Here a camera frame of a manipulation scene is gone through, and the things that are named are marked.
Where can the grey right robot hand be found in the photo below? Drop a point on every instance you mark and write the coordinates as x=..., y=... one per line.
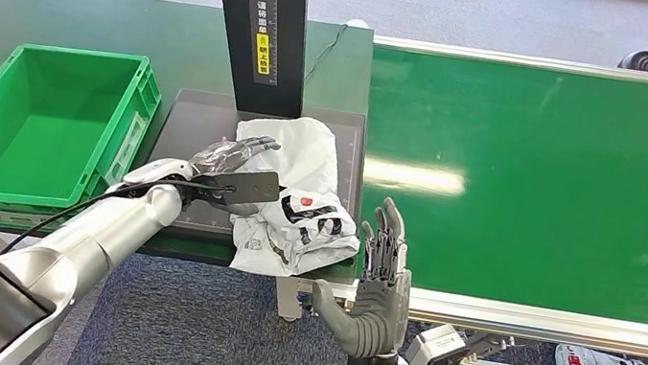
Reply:
x=377, y=317

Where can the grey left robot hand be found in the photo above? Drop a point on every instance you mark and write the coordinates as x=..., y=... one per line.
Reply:
x=225, y=153

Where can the white package with black print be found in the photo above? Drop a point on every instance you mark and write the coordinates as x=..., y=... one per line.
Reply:
x=295, y=247

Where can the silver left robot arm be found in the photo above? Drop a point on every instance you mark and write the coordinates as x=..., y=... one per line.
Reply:
x=64, y=245

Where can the black scanner machine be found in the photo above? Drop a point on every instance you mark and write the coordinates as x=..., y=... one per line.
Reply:
x=204, y=125

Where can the green conveyor belt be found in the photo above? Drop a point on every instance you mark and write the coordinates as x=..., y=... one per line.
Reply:
x=563, y=127

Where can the white table leg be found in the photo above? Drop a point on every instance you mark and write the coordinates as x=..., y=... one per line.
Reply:
x=287, y=301

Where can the yellow and black label sticker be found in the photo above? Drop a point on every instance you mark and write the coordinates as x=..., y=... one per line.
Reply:
x=260, y=56

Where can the green plastic crate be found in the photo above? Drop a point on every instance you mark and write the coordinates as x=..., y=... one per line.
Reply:
x=29, y=137

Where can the dark green table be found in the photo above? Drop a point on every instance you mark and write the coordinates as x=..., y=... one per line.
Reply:
x=66, y=14

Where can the aluminium conveyor frame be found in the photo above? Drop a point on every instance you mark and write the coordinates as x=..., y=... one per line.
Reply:
x=503, y=317

